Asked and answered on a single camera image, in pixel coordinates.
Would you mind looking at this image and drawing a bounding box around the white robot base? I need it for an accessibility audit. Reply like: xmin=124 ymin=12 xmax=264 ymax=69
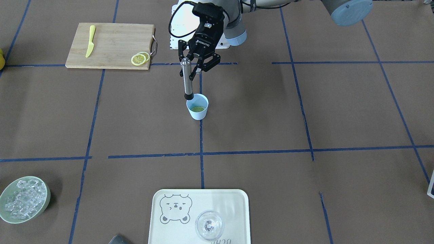
xmin=169 ymin=0 xmax=200 ymax=50

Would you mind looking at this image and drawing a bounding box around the cream bear tray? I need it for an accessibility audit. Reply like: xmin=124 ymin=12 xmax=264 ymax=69
xmin=148 ymin=189 xmax=251 ymax=244

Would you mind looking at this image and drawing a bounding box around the steel muddler black tip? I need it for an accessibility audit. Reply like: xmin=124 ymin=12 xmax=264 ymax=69
xmin=180 ymin=57 xmax=194 ymax=100

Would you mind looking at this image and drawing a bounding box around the yellow plastic knife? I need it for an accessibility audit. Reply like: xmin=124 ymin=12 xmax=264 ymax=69
xmin=85 ymin=25 xmax=96 ymax=58

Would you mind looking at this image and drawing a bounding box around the light blue cup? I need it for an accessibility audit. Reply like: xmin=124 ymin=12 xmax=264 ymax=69
xmin=186 ymin=93 xmax=209 ymax=120

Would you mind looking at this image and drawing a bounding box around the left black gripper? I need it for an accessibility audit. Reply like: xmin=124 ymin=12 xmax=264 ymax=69
xmin=178 ymin=3 xmax=225 ymax=81

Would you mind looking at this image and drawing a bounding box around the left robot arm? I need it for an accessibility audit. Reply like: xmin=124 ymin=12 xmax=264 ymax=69
xmin=175 ymin=0 xmax=376 ymax=82

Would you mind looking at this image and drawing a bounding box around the lemon slice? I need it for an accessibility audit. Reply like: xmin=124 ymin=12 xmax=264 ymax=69
xmin=131 ymin=54 xmax=145 ymax=66
xmin=191 ymin=106 xmax=205 ymax=113
xmin=137 ymin=52 xmax=151 ymax=63

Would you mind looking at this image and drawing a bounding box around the clear wine glass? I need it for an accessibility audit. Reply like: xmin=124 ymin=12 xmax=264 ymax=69
xmin=195 ymin=210 xmax=224 ymax=241

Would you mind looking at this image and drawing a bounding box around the bamboo cutting board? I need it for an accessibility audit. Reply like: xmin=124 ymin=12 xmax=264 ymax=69
xmin=65 ymin=23 xmax=155 ymax=70

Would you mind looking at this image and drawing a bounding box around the green bowl of ice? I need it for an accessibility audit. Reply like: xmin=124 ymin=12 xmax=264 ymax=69
xmin=0 ymin=176 xmax=51 ymax=224

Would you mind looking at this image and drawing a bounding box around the yellow lemon at edge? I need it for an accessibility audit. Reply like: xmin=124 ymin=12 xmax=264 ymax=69
xmin=0 ymin=49 xmax=6 ymax=70

